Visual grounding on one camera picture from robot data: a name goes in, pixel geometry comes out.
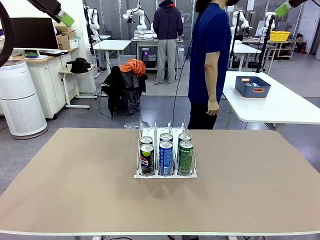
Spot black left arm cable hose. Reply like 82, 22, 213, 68
0, 0, 15, 68

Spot white box teal lid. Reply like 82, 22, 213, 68
69, 36, 81, 50

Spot white air purifier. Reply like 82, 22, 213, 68
0, 59, 48, 140

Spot person in dark hoodie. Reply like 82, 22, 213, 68
152, 0, 184, 85

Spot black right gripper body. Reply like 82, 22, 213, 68
287, 0, 310, 9

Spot grey garment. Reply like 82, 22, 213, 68
122, 71, 141, 116

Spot large white side table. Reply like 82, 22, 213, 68
221, 70, 320, 136

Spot blue beverage can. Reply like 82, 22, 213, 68
158, 140, 174, 176
159, 132, 174, 143

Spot black Pepsi can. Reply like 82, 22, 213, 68
139, 135, 154, 146
139, 143, 155, 175

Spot white plastic can dispenser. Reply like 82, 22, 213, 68
133, 118, 198, 180

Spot black computer monitor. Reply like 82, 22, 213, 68
9, 17, 60, 50

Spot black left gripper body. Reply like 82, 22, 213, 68
26, 0, 63, 17

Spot small white rolling table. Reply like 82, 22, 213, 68
58, 63, 98, 110

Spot metal workbench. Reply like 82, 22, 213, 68
131, 37, 185, 76

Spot person's right hand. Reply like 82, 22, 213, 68
207, 98, 221, 117

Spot black keyboard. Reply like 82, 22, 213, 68
38, 49, 70, 56

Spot wooden shelf rack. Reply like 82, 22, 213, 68
267, 39, 298, 61

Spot blue-grey bin orange handles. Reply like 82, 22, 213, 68
234, 75, 272, 100

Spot person's right forearm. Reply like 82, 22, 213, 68
204, 74, 221, 101

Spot yellow plastic basket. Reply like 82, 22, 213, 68
269, 30, 292, 42

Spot black hat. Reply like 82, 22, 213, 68
66, 57, 92, 74

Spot orange jacket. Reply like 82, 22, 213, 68
119, 58, 147, 78

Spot black stand pole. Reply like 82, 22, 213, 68
228, 11, 242, 72
254, 13, 276, 74

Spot chair with clothes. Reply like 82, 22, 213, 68
101, 65, 141, 120

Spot person in blue shirt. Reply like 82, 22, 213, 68
187, 0, 240, 130

